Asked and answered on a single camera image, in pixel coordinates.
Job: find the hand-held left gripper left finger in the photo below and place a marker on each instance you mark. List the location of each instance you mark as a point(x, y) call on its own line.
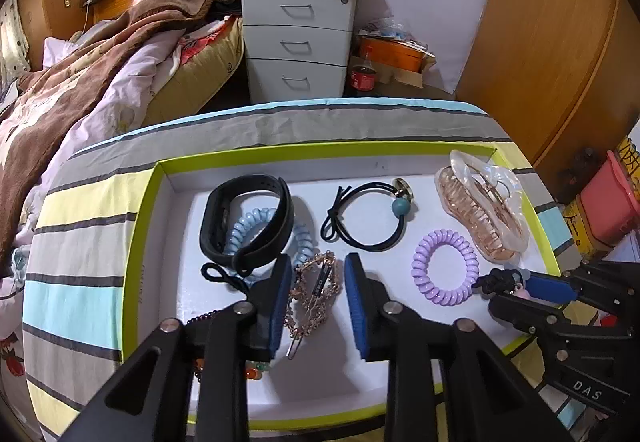
point(280, 307)

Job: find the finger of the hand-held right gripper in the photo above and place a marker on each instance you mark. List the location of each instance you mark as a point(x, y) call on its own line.
point(550, 287)
point(520, 314)

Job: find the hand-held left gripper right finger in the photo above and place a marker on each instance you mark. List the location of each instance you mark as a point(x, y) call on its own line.
point(357, 307)

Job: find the black wristband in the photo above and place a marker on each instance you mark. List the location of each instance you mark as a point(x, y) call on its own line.
point(210, 232)

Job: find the white tray with green rim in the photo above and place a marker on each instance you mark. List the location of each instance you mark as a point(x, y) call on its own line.
point(390, 167)

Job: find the yellow box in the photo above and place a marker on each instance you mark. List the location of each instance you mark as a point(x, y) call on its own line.
point(585, 232)

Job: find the pink translucent hair claw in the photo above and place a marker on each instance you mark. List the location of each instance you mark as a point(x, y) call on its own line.
point(475, 212)

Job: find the pink plastic bin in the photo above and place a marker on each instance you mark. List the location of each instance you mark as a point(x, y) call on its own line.
point(610, 197)

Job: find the cola bottle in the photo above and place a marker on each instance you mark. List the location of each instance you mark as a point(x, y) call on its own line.
point(362, 79)

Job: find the cardboard box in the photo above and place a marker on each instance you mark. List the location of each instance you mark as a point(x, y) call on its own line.
point(405, 77)

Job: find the olive pillow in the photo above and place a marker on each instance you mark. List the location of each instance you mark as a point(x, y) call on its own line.
point(200, 82)

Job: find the wooden wardrobe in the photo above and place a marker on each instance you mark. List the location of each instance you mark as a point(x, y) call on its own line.
point(550, 47)

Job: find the orange box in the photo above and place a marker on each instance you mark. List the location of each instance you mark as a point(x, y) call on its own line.
point(390, 54)

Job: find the white drawer cabinet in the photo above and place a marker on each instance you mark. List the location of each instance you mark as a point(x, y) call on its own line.
point(300, 47)

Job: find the light pink duvet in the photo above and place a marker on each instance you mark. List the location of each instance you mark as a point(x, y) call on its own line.
point(125, 97)

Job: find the floral bedsheet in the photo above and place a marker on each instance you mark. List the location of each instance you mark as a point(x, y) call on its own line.
point(10, 352)

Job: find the red printed pillow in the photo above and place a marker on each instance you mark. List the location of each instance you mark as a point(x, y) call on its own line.
point(200, 42)

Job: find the clear plastic bags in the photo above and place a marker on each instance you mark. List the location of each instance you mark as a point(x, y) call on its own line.
point(395, 29)

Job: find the brown blanket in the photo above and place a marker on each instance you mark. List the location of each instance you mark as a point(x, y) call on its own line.
point(75, 87)

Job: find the patterned curtain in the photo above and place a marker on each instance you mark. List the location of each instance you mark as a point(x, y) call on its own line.
point(12, 42)

